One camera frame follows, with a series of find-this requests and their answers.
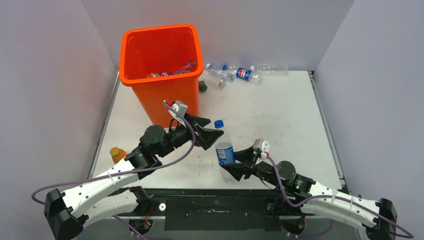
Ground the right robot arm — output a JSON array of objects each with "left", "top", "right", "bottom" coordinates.
[{"left": 217, "top": 147, "right": 397, "bottom": 240}]

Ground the clear crushed bottle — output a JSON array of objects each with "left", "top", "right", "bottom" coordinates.
[{"left": 200, "top": 63, "right": 236, "bottom": 89}]

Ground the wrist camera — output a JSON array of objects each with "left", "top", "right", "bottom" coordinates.
[
  {"left": 168, "top": 100, "right": 188, "bottom": 127},
  {"left": 252, "top": 138, "right": 270, "bottom": 160}
]

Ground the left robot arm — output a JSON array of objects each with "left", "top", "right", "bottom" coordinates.
[{"left": 44, "top": 113, "right": 224, "bottom": 240}]

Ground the pepsi bottle front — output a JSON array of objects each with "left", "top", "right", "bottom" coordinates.
[{"left": 141, "top": 71, "right": 174, "bottom": 79}]

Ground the blue cap pepsi bottle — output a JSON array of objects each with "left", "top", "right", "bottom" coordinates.
[{"left": 214, "top": 119, "right": 236, "bottom": 183}]

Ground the clear empty bottle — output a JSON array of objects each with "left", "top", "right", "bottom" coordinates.
[{"left": 253, "top": 63, "right": 289, "bottom": 76}]

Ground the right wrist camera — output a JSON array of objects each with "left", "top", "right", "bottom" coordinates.
[{"left": 252, "top": 138, "right": 270, "bottom": 160}]

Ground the green cap brown bottle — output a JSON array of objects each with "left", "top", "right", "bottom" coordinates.
[{"left": 198, "top": 80, "right": 208, "bottom": 93}]

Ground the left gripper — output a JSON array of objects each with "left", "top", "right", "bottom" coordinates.
[{"left": 157, "top": 112, "right": 223, "bottom": 158}]

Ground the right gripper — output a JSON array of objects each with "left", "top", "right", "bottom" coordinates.
[{"left": 222, "top": 146, "right": 284, "bottom": 188}]

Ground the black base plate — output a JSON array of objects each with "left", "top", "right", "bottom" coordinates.
[{"left": 117, "top": 188, "right": 336, "bottom": 236}]

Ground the small orange juice bottle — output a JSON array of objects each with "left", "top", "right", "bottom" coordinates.
[{"left": 109, "top": 147, "right": 127, "bottom": 164}]

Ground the pepsi bottle back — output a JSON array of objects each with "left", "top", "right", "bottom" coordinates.
[{"left": 235, "top": 67, "right": 262, "bottom": 85}]

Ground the orange plastic bin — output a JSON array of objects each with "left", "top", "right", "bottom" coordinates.
[{"left": 119, "top": 23, "right": 204, "bottom": 127}]

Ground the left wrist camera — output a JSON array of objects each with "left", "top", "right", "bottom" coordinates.
[{"left": 168, "top": 100, "right": 188, "bottom": 127}]

